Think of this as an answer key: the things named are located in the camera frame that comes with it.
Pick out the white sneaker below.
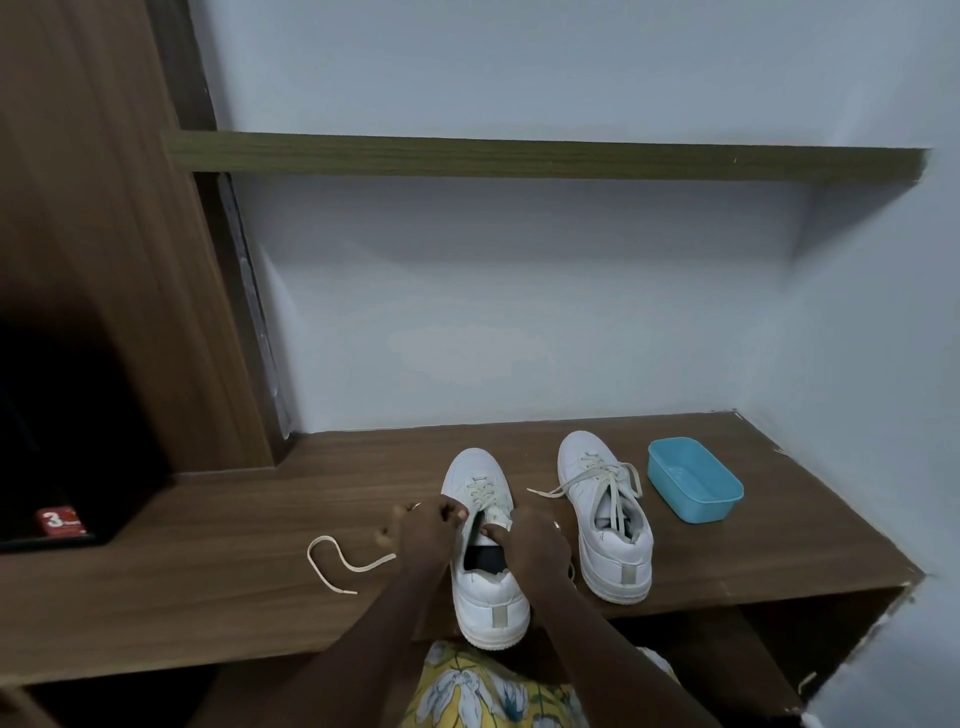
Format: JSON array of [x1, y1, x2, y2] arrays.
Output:
[[556, 430, 656, 607], [440, 447, 532, 652]]

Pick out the blue plastic basket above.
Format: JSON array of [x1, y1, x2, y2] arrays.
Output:
[[647, 437, 746, 526]]

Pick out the person's right hand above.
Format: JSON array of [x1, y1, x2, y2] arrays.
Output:
[[479, 506, 575, 601]]

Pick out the wooden wall shelf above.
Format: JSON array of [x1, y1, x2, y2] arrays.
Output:
[[164, 128, 931, 185]]

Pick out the person's left hand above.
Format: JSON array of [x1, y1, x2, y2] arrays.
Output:
[[373, 498, 472, 580]]

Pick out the person's left forearm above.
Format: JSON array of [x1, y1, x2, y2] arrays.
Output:
[[239, 566, 448, 728]]

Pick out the person's right forearm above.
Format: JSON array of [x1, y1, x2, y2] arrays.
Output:
[[524, 581, 725, 728]]

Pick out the cream shoelace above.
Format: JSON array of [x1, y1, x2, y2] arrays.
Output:
[[526, 453, 645, 540], [305, 476, 519, 598]]

